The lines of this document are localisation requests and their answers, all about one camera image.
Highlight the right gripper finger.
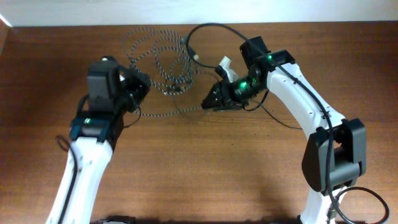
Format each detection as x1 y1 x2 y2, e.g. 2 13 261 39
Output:
201 83 223 110
212 103 244 111

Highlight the left camera cable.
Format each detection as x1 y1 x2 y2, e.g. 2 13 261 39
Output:
55 93 91 224

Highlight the right camera cable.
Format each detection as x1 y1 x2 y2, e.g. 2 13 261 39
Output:
185 22 391 224

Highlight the camera cable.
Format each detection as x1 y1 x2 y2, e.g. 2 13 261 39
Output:
185 22 391 224
55 93 91 224

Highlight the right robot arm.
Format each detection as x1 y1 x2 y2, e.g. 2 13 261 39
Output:
201 36 367 223

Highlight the braided black white cable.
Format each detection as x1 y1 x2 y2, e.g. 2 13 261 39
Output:
121 26 218 118

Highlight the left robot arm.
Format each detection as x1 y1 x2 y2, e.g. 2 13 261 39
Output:
47 56 151 223

